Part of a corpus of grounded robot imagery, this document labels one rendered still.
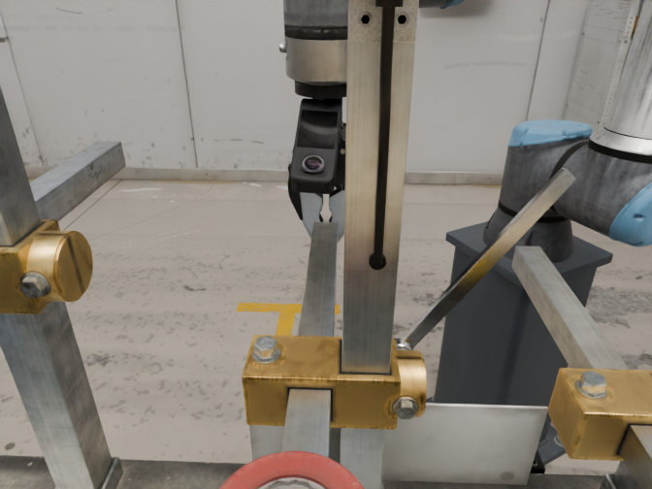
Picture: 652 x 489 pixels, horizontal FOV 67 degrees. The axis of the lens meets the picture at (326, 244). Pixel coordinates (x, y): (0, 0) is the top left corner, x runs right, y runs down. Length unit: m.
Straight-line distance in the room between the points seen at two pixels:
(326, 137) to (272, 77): 2.51
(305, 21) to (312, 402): 0.36
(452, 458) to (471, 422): 0.05
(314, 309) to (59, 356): 0.21
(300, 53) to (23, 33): 3.02
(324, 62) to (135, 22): 2.70
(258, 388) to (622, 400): 0.27
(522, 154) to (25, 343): 0.91
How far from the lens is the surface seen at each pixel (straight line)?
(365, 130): 0.28
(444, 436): 0.49
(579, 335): 0.52
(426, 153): 3.14
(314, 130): 0.54
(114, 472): 0.55
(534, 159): 1.06
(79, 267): 0.39
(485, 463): 0.52
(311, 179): 0.50
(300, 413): 0.36
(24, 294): 0.38
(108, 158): 0.59
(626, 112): 0.97
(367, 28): 0.27
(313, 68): 0.54
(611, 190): 0.97
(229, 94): 3.09
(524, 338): 1.17
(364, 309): 0.34
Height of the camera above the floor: 1.12
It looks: 28 degrees down
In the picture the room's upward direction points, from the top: straight up
